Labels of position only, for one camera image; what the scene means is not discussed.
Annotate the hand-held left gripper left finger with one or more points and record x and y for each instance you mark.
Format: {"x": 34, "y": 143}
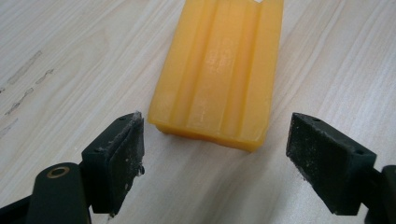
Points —
{"x": 116, "y": 161}

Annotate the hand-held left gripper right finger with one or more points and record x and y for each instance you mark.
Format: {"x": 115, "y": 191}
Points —
{"x": 330, "y": 165}

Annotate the yellow soap bar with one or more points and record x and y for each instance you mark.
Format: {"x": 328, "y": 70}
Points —
{"x": 218, "y": 71}

